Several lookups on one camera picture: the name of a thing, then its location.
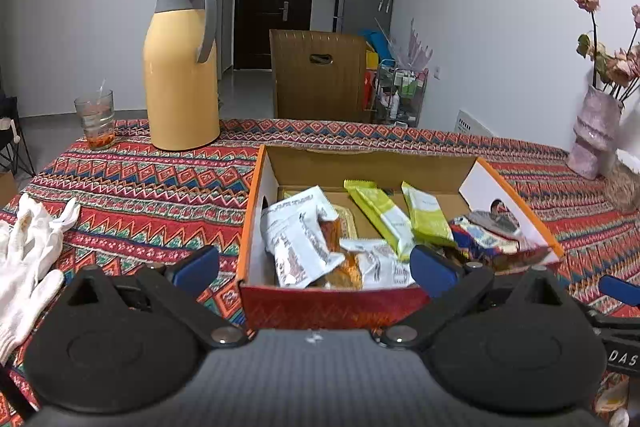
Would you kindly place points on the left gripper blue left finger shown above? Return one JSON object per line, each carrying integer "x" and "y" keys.
{"x": 174, "y": 290}

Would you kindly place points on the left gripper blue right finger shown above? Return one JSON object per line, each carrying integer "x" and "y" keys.
{"x": 454, "y": 291}

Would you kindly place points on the white printed snack packet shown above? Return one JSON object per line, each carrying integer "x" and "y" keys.
{"x": 378, "y": 264}

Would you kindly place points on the orange yellow snack packet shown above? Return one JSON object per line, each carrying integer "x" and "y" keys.
{"x": 332, "y": 218}

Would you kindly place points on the white grey snack bag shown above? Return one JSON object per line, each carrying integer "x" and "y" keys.
{"x": 303, "y": 255}

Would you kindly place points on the light green snack packet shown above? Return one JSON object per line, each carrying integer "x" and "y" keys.
{"x": 390, "y": 221}
{"x": 428, "y": 223}

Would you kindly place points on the colourful snack packet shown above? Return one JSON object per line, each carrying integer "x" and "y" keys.
{"x": 490, "y": 236}

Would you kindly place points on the patterned red tablecloth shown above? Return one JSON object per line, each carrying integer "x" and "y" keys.
{"x": 141, "y": 205}

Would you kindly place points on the red cardboard pumpkin box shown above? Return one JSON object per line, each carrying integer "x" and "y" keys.
{"x": 460, "y": 184}

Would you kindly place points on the white cotton gloves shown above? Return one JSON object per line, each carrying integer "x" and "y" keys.
{"x": 29, "y": 281}

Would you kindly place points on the drinking glass with straw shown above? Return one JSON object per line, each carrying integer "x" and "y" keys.
{"x": 97, "y": 117}

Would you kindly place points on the pink textured vase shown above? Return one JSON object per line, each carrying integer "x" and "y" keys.
{"x": 595, "y": 130}

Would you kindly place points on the black folding chair with clothes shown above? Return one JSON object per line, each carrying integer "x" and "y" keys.
{"x": 14, "y": 149}

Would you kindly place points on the yellow thermos jug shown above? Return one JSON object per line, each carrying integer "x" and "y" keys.
{"x": 180, "y": 74}

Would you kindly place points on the dried pink rose bouquet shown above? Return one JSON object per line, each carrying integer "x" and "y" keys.
{"x": 613, "y": 56}

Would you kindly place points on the wire storage cart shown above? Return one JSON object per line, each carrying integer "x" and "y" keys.
{"x": 398, "y": 95}

